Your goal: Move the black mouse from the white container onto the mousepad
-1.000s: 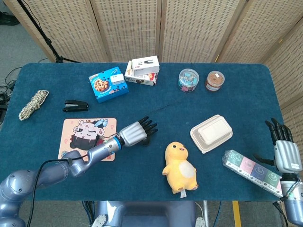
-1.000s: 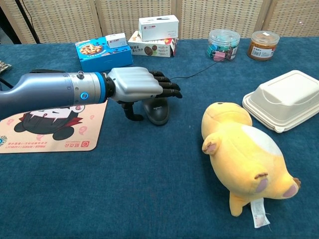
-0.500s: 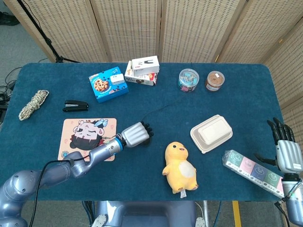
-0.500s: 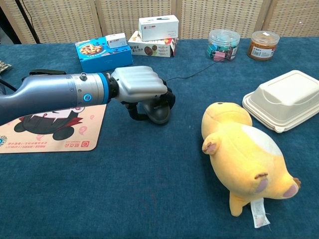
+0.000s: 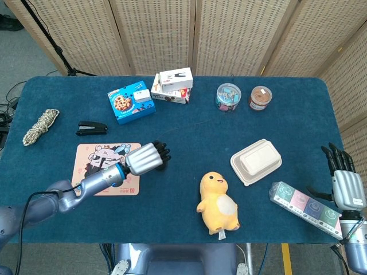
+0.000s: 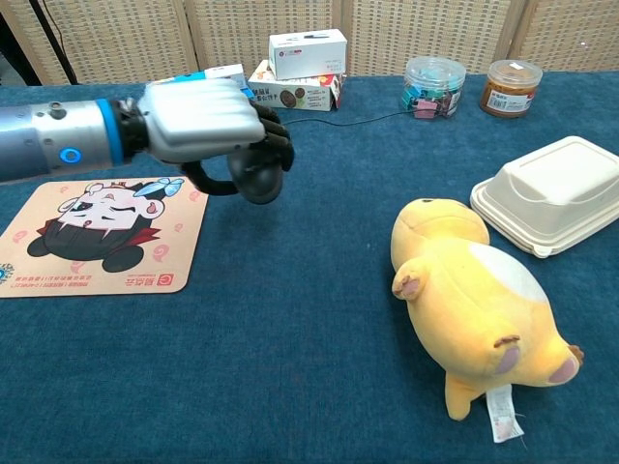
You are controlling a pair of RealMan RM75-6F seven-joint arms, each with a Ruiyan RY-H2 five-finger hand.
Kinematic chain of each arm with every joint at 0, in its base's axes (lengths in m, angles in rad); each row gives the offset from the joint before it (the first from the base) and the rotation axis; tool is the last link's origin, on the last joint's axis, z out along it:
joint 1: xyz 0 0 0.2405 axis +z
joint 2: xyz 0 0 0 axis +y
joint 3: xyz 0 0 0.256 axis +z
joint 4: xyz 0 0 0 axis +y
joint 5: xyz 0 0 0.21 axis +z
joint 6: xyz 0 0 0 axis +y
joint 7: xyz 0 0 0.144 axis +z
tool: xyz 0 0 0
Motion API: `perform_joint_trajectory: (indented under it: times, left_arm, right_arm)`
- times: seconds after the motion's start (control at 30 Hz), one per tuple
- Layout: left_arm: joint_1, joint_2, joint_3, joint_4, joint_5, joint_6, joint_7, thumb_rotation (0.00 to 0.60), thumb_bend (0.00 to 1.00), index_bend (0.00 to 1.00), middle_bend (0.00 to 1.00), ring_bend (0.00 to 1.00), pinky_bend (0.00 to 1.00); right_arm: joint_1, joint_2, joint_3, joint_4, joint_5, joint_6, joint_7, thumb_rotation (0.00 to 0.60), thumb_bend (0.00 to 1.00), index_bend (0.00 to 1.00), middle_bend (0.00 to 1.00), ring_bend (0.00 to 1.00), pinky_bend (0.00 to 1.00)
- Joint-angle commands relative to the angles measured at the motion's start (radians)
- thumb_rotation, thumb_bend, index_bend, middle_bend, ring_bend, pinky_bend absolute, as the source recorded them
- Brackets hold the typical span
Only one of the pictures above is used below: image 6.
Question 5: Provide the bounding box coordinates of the thin black cable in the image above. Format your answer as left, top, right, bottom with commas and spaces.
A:
284, 109, 427, 129

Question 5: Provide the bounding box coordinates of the pink cartoon mouse pad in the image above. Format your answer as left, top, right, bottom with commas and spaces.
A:
0, 175, 210, 300

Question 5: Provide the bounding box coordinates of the large white carton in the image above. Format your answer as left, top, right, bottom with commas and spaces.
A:
268, 28, 348, 81

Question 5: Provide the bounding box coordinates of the black stand pole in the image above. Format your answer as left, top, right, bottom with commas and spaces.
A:
28, 0, 79, 86

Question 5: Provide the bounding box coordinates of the clear jar of brown food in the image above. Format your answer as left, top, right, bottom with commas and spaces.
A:
480, 59, 544, 119

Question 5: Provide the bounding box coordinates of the black computer mouse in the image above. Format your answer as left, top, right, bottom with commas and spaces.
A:
227, 149, 284, 205

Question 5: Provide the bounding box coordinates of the yellow plush toy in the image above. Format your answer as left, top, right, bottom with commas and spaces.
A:
390, 197, 585, 444

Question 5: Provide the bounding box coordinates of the white takeout clamshell box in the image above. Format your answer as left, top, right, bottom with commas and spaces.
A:
469, 135, 619, 259

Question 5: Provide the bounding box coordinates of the blue table cloth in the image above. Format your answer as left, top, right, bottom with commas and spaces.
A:
0, 71, 619, 464

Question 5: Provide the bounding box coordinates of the small white carton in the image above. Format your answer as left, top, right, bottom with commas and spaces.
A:
204, 64, 247, 84

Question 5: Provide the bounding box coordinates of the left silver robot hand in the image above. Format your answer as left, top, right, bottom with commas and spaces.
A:
137, 78, 295, 198

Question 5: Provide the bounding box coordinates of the woven folding screen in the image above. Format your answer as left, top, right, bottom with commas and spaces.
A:
0, 0, 619, 87

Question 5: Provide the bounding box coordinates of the white chocolate cookie box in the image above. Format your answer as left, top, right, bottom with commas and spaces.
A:
247, 59, 347, 112

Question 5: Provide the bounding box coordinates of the clear jar of binder clips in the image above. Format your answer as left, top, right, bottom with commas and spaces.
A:
400, 56, 467, 121

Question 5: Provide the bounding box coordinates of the blue cookie box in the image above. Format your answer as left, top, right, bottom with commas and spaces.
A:
155, 71, 256, 103

